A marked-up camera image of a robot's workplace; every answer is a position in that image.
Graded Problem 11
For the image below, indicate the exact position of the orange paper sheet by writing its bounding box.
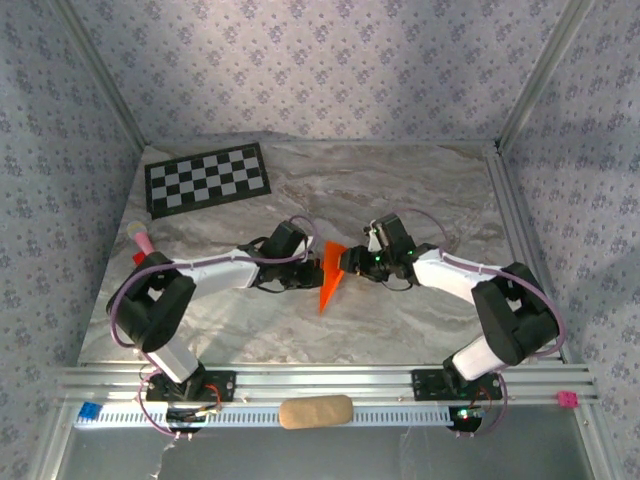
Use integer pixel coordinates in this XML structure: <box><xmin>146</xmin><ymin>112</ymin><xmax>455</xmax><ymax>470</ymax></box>
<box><xmin>318</xmin><ymin>240</ymin><xmax>350</xmax><ymax>316</ymax></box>

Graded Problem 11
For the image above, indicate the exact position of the black and white checkerboard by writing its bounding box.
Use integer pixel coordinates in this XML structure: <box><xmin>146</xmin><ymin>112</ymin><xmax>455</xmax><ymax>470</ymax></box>
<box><xmin>143</xmin><ymin>142</ymin><xmax>272</xmax><ymax>221</ymax></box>

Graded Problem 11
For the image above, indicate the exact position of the tan cork oval pad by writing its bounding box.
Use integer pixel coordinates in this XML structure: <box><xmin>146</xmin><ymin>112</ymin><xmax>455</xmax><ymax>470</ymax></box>
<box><xmin>278</xmin><ymin>394</ymin><xmax>355</xmax><ymax>431</ymax></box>

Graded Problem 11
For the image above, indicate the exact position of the black right controller board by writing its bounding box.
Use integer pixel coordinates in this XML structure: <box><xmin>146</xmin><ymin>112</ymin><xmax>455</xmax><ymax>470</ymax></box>
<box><xmin>448</xmin><ymin>405</ymin><xmax>487</xmax><ymax>433</ymax></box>

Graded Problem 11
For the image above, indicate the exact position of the black controller board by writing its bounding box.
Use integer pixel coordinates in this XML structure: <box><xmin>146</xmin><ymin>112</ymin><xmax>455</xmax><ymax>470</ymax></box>
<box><xmin>448</xmin><ymin>405</ymin><xmax>487</xmax><ymax>433</ymax></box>
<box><xmin>166</xmin><ymin>407</ymin><xmax>224</xmax><ymax>434</ymax></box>

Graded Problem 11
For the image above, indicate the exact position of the black left controller board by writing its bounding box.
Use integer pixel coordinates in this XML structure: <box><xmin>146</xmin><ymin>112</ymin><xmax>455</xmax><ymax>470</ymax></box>
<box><xmin>166</xmin><ymin>407</ymin><xmax>224</xmax><ymax>434</ymax></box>

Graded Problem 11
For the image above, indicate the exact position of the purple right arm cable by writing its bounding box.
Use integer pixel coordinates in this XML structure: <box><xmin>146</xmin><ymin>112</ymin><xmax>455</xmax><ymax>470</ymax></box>
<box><xmin>394</xmin><ymin>207</ymin><xmax>567</xmax><ymax>440</ymax></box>

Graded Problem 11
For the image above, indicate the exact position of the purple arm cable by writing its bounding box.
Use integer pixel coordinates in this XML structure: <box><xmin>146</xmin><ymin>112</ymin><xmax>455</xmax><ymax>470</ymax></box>
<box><xmin>105</xmin><ymin>214</ymin><xmax>321</xmax><ymax>441</ymax></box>
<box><xmin>394</xmin><ymin>207</ymin><xmax>567</xmax><ymax>440</ymax></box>

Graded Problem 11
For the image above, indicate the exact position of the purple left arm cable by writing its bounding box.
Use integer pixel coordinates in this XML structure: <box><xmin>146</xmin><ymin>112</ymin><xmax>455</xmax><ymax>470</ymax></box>
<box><xmin>105</xmin><ymin>214</ymin><xmax>321</xmax><ymax>441</ymax></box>

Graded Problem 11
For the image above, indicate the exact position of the long aluminium mounting rail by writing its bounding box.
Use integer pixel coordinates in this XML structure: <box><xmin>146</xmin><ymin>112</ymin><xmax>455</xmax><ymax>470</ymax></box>
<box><xmin>54</xmin><ymin>363</ymin><xmax>599</xmax><ymax>406</ymax></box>

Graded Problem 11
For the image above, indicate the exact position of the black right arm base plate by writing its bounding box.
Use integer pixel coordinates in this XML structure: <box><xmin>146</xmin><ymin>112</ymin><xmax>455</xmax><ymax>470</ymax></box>
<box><xmin>410</xmin><ymin>368</ymin><xmax>504</xmax><ymax>402</ymax></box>

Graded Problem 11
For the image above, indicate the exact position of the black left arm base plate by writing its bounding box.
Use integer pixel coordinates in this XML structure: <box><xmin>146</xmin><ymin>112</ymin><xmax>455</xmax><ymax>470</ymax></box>
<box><xmin>144</xmin><ymin>369</ymin><xmax>237</xmax><ymax>404</ymax></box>

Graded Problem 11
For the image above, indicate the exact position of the aluminium side rail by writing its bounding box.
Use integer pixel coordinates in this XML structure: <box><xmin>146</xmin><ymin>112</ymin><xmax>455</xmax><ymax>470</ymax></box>
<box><xmin>482</xmin><ymin>144</ymin><xmax>569</xmax><ymax>364</ymax></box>

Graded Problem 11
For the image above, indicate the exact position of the white slotted cable duct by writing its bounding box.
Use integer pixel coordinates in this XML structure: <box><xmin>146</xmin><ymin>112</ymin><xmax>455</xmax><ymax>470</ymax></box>
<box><xmin>73</xmin><ymin>403</ymin><xmax>459</xmax><ymax>429</ymax></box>

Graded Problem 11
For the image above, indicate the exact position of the aluminium frame post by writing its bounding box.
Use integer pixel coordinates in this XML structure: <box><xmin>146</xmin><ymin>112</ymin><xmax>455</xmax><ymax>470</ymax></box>
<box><xmin>497</xmin><ymin>0</ymin><xmax>597</xmax><ymax>154</ymax></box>
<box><xmin>49</xmin><ymin>0</ymin><xmax>150</xmax><ymax>154</ymax></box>

